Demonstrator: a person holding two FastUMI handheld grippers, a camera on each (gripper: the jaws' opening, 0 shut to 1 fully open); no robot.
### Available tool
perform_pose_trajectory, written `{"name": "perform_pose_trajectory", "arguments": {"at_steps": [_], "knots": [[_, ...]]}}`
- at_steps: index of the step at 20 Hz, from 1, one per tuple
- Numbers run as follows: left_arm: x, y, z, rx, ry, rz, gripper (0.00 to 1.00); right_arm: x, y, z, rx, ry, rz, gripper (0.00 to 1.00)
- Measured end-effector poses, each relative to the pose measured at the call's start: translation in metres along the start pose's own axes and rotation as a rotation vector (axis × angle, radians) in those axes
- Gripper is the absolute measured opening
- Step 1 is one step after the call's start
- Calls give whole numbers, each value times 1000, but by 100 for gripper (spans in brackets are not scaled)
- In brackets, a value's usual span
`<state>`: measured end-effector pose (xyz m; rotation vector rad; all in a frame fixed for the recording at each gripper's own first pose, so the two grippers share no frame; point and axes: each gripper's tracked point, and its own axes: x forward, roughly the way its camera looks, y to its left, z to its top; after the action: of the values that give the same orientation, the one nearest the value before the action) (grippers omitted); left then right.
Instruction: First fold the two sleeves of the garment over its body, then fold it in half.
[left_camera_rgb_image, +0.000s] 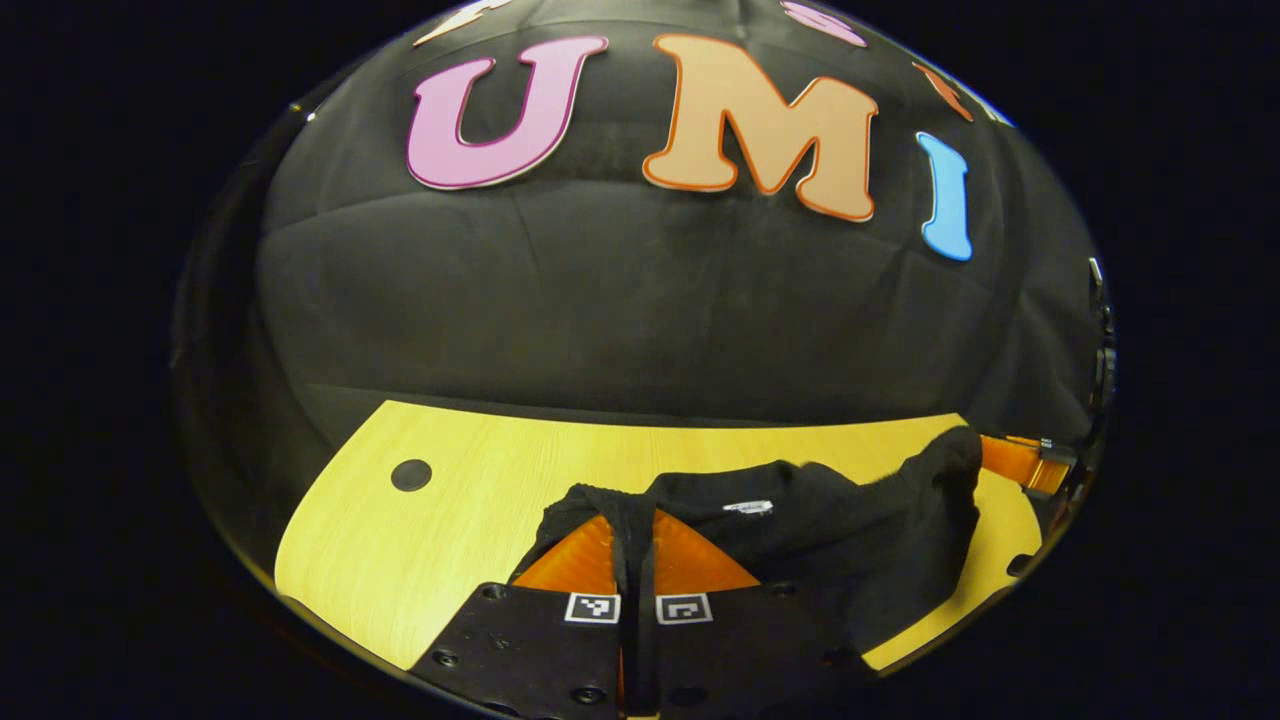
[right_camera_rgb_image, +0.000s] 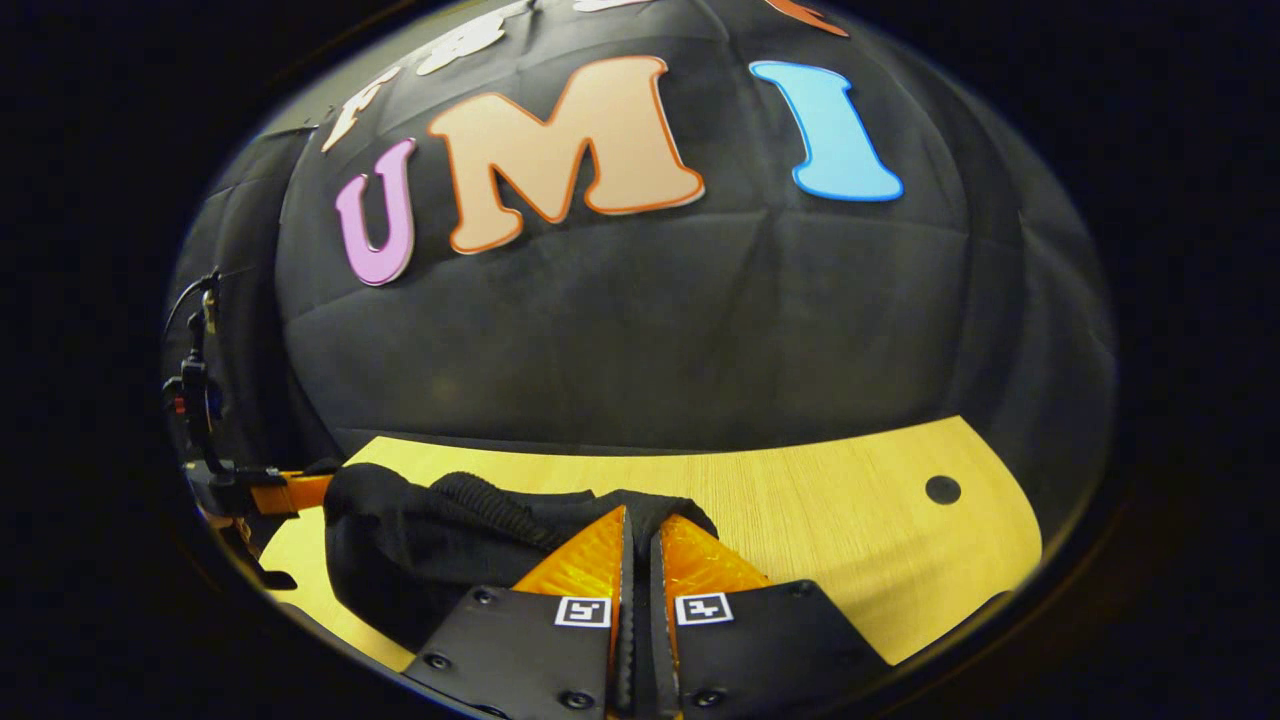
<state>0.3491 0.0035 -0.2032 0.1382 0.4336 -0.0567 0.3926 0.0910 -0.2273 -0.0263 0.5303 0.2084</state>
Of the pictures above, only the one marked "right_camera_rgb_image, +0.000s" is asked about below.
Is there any thin black cable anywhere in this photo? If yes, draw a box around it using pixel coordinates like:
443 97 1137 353
163 272 223 346

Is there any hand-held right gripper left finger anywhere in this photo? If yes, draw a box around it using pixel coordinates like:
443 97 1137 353
400 505 637 720

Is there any black button-up shirt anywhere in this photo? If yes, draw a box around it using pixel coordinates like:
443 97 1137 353
322 462 721 651

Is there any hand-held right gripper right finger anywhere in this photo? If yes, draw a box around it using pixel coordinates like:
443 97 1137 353
648 512 891 720

